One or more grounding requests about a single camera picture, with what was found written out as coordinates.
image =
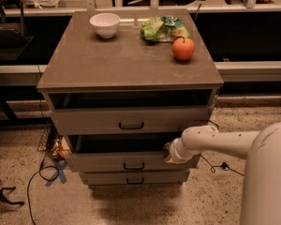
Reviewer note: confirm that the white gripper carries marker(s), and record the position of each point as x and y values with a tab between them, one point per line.
177	153

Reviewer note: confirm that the grey drawer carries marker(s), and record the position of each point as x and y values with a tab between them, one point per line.
128	120
134	178
123	153

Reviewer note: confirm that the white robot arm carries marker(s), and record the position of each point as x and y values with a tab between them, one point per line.
261	200

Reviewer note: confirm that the grey drawer cabinet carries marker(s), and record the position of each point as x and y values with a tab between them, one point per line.
125	71

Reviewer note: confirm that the orange apple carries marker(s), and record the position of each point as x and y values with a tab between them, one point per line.
183	48

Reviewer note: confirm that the green snack bag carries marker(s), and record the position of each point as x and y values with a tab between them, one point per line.
163	29

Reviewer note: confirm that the white ceramic bowl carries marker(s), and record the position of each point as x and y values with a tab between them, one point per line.
105	24

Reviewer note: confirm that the black object floor left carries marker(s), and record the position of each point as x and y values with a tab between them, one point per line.
4	199

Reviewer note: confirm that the black chair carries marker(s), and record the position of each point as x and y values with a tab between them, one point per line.
13	35

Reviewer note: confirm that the wire basket with items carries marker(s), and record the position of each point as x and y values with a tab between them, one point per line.
53	144

